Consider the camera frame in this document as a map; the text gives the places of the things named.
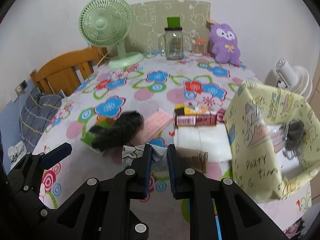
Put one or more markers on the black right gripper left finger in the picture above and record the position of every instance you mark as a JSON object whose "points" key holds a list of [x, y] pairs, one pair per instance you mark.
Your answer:
{"points": [[131, 183]]}

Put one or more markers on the yellow cartoon storage box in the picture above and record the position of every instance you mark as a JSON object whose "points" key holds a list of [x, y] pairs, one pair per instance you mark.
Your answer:
{"points": [[255, 166]]}

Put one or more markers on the purple plush bunny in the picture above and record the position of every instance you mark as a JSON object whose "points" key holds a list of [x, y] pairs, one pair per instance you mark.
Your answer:
{"points": [[224, 44]]}

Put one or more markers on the black fuzzy sock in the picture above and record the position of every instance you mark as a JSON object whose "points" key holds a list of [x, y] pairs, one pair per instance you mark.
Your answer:
{"points": [[123, 130]]}

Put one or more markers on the brown cardboard piece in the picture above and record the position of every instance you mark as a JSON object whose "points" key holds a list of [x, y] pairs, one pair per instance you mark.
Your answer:
{"points": [[195, 159]]}

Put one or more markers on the grey knit sock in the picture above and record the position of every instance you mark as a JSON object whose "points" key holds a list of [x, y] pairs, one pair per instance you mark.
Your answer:
{"points": [[294, 133]]}

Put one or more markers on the white clip fan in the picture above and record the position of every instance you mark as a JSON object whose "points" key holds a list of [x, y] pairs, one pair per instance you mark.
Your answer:
{"points": [[295, 79]]}

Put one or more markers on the cotton swab container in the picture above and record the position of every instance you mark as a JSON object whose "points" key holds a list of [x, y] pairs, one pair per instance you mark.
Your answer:
{"points": [[197, 48]]}

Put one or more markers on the green cup behind jar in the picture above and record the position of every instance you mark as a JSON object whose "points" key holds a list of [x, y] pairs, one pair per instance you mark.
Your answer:
{"points": [[173, 22]]}

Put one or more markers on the green patterned cardboard panel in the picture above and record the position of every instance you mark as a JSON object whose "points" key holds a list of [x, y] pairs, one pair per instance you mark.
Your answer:
{"points": [[150, 20]]}

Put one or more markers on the wall power outlet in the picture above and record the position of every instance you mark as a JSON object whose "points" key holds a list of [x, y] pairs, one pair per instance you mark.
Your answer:
{"points": [[21, 88]]}

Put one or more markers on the pink cloth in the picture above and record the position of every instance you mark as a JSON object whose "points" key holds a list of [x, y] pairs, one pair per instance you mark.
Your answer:
{"points": [[151, 127]]}

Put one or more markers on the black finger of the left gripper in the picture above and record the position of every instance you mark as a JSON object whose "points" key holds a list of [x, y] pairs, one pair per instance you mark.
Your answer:
{"points": [[56, 155]]}

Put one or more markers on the wooden chair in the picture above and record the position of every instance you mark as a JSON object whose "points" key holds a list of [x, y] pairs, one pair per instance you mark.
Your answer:
{"points": [[64, 72]]}

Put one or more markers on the glass mason jar mug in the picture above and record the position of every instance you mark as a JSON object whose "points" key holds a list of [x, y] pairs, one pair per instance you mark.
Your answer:
{"points": [[171, 43]]}

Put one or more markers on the green desk fan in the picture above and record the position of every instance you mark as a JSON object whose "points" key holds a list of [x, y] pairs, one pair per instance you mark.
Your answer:
{"points": [[104, 23]]}

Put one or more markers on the floral tablecloth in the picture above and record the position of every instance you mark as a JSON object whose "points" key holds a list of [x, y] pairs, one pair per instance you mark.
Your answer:
{"points": [[151, 85]]}

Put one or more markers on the clear plastic packet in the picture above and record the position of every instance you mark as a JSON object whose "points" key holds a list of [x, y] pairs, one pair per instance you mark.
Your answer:
{"points": [[278, 135]]}

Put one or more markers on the grey plaid pillow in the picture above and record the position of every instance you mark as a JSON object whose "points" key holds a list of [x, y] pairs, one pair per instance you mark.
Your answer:
{"points": [[36, 114]]}

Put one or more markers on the green tissue pack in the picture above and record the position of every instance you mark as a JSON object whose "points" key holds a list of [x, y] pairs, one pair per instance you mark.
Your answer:
{"points": [[100, 124]]}

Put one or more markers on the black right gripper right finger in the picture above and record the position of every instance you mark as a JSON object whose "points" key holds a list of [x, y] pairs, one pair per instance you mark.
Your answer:
{"points": [[188, 183]]}

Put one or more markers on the red yellow snack box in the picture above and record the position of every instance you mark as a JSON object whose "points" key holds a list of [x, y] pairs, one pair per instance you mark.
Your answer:
{"points": [[189, 115]]}

